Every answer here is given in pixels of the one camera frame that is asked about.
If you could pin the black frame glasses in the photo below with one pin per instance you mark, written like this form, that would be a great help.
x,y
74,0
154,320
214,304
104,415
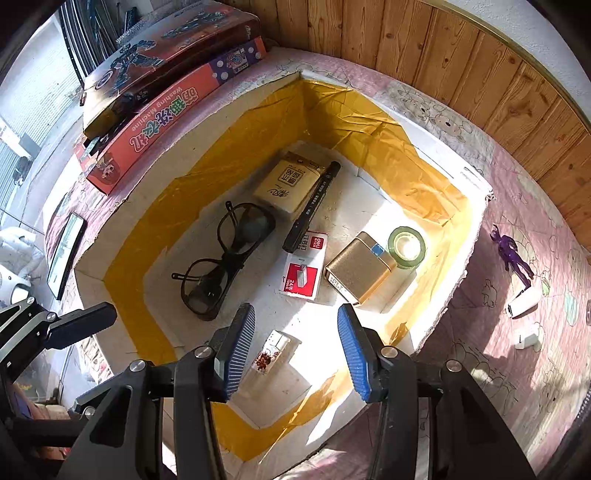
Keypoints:
x,y
207,286

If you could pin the black framed mirror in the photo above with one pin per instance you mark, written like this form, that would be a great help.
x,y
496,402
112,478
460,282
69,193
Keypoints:
x,y
67,258

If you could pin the black marker pen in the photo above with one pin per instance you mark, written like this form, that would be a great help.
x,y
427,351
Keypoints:
x,y
309,207

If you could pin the white cardboard box yellow tape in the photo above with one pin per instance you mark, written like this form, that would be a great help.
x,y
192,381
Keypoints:
x,y
157,207

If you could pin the red staples box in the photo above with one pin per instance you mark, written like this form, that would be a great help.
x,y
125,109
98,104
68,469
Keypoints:
x,y
302,277

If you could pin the white charger adapter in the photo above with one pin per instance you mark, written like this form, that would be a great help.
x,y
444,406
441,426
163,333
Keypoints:
x,y
531,337

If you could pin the gold metal box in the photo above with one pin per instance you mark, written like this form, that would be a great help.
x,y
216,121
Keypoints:
x,y
360,272

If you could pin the beige tissue pack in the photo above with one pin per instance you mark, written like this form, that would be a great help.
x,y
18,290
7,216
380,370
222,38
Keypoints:
x,y
286,182

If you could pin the red toy washing machine box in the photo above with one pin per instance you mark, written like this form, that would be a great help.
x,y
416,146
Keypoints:
x,y
157,124

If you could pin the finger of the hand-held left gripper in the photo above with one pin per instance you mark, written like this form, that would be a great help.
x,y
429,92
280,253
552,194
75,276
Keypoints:
x,y
83,323
90,402

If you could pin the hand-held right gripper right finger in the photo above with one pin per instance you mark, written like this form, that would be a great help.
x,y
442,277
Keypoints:
x,y
355,350

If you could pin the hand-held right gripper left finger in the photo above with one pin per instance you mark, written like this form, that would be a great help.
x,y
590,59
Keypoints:
x,y
235,350

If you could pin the purple toy figure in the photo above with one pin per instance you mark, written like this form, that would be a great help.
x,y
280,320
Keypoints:
x,y
512,256

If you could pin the green tape roll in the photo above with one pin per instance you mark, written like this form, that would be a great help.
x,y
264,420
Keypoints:
x,y
406,247

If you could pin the white stapler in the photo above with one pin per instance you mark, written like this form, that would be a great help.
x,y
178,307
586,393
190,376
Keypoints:
x,y
524,302

